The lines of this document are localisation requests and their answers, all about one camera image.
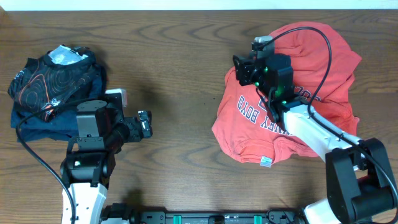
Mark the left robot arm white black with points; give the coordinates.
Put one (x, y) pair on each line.
(90, 161)

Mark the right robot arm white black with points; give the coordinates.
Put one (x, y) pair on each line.
(359, 179)

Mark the navy blue folded shirt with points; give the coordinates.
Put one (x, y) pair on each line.
(63, 125)

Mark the red printed t-shirt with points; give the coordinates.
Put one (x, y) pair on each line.
(323, 65)

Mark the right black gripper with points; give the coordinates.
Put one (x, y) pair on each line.
(244, 71)

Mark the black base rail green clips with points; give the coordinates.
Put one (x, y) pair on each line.
(217, 217)

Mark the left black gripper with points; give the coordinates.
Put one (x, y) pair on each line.
(136, 135)

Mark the black orange patterned folded shirt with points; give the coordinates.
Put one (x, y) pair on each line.
(61, 75)

